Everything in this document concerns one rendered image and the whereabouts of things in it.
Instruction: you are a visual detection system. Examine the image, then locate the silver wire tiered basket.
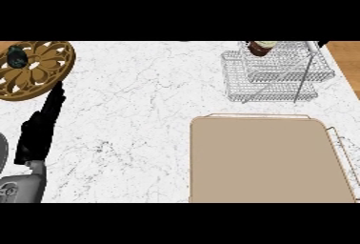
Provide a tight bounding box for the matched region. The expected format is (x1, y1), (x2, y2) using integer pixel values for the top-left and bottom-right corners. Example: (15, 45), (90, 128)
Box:
(220, 41), (338, 105)

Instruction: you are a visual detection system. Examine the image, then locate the brown ornate round trivet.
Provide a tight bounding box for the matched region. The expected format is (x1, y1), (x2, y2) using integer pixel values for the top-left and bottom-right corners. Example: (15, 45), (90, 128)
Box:
(0, 41), (77, 102)

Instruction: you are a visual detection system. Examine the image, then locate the tan rectangular tray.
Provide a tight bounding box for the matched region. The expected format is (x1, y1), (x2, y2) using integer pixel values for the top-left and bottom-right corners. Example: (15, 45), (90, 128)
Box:
(187, 112), (360, 204)

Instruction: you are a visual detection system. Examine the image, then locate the grey rounded object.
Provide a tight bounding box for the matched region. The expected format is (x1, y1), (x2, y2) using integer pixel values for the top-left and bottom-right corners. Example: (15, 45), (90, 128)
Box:
(0, 131), (10, 176)

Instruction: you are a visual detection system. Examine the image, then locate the chocolate cupcake with pale frosting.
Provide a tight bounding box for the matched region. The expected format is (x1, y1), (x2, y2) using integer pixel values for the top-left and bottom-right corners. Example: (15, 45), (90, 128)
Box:
(246, 41), (280, 58)

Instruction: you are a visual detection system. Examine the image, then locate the dark green small object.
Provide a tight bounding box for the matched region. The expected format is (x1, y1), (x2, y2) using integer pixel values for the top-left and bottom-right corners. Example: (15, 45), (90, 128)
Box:
(6, 45), (30, 69)

